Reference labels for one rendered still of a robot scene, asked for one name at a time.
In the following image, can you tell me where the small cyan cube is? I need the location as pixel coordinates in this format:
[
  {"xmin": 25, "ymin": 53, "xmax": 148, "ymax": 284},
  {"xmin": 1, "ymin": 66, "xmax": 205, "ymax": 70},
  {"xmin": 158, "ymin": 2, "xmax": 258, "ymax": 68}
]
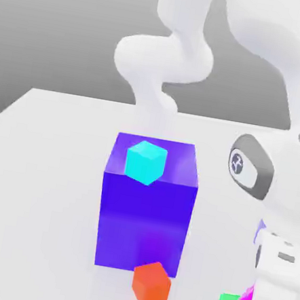
[{"xmin": 121, "ymin": 137, "xmax": 170, "ymax": 189}]

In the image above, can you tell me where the large blue box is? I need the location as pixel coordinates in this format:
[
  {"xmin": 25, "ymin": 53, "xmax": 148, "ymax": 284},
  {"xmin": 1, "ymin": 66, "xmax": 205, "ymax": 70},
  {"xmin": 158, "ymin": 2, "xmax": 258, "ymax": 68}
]
[{"xmin": 88, "ymin": 130, "xmax": 206, "ymax": 281}]

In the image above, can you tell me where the small orange cube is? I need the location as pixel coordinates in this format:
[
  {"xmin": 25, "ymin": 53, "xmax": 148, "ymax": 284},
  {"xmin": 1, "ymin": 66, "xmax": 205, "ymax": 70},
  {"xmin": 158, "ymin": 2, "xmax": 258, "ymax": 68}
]
[{"xmin": 128, "ymin": 258, "xmax": 175, "ymax": 300}]

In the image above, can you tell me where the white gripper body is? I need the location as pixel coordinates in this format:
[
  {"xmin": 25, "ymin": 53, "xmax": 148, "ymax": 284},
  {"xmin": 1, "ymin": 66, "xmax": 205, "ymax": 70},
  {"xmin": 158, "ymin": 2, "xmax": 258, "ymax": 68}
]
[{"xmin": 249, "ymin": 262, "xmax": 300, "ymax": 300}]

